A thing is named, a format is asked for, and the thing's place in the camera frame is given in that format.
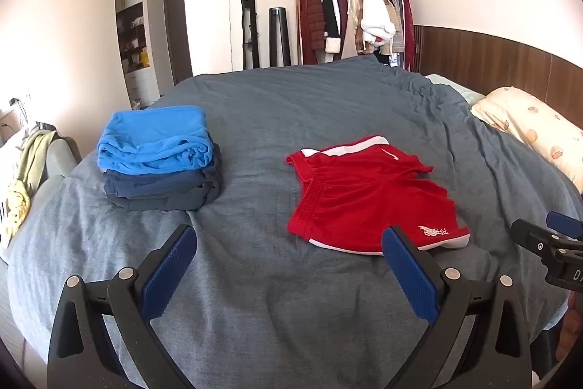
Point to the yellow crumpled cloth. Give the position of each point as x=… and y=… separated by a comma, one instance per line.
x=16, y=206

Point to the person's right hand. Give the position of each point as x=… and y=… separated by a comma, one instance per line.
x=573, y=334

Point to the wavy standing mirror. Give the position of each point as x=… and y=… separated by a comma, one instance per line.
x=237, y=6

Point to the green-yellow clothes on chair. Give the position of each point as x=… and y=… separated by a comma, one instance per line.
x=61, y=156

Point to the red shorts with white trim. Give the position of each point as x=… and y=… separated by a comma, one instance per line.
x=364, y=197

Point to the grey bed blanket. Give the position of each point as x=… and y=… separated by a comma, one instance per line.
x=282, y=111

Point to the pale green pillow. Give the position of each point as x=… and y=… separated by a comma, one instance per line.
x=451, y=88

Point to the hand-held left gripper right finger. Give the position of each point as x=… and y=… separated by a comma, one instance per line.
x=410, y=270

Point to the pale green cloth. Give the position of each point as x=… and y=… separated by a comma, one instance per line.
x=36, y=156

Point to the cream patterned pillow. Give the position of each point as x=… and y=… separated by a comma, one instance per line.
x=533, y=124

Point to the black coat stand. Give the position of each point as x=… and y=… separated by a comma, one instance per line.
x=252, y=33

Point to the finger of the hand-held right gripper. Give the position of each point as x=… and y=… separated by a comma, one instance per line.
x=530, y=234
x=564, y=222

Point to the wooden headboard panel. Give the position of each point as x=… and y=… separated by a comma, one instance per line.
x=501, y=56

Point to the dark wooden door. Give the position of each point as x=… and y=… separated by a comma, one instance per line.
x=177, y=33

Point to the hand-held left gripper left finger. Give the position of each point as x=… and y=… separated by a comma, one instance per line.
x=166, y=275

